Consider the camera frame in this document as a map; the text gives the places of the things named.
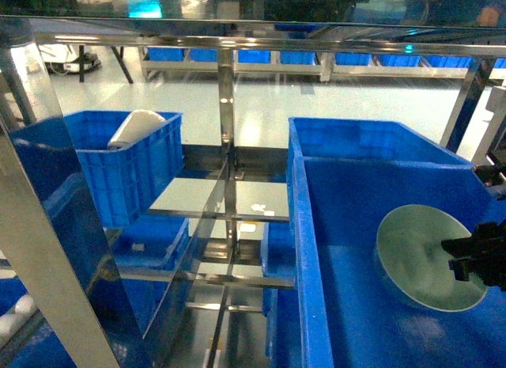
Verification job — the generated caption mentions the blue crate behind right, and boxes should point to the blue crate behind right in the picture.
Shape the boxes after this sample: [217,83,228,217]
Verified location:
[286,117,472,234]

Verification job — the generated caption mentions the white paper roll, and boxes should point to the white paper roll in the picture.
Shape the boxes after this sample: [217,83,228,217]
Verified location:
[107,109,165,150]

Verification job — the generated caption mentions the stainless steel shelf rack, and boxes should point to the stainless steel shelf rack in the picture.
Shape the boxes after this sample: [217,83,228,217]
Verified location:
[1,16,505,367]

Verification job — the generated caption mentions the blue crate holding roll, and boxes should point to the blue crate holding roll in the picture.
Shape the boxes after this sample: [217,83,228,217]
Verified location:
[64,110,184,229]

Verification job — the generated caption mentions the light green bowl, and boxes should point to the light green bowl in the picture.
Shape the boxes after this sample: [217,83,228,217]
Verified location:
[374,204,488,313]

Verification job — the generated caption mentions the large blue crate right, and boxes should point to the large blue crate right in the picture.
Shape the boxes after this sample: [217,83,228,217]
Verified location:
[290,157,505,367]

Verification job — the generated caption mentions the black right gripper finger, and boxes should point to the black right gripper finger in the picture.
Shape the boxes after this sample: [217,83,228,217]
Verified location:
[441,221,505,291]

